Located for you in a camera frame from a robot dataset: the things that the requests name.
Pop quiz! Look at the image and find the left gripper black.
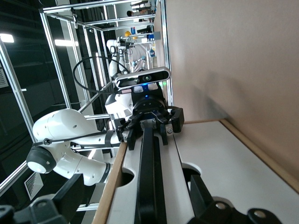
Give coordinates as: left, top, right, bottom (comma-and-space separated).
116, 95, 185, 151

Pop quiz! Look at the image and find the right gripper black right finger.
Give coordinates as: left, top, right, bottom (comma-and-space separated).
186, 175, 283, 224

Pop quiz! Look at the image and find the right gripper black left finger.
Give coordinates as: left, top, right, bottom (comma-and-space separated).
0, 174, 85, 224

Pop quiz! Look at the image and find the gray blue-jointed robot arm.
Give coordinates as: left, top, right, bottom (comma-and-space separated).
132, 55, 148, 71

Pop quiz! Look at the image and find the light wooden drawer cabinet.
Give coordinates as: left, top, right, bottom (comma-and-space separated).
92, 118, 299, 224

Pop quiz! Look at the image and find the white air vent grille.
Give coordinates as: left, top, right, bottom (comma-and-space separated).
0, 69, 9, 89
24, 172, 43, 201

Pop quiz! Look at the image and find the rectangular ceiling light panel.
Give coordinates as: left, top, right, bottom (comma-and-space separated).
0, 34, 14, 44
54, 39, 79, 47

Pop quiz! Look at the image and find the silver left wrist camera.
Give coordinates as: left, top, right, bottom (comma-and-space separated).
114, 66, 171, 91

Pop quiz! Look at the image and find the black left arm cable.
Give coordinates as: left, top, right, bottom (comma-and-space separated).
32, 56, 133, 150

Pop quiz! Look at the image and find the neighbouring aluminium cell frame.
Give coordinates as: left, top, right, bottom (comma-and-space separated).
39, 0, 175, 122

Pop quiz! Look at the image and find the large aluminium cell frame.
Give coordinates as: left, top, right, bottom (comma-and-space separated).
0, 39, 38, 194

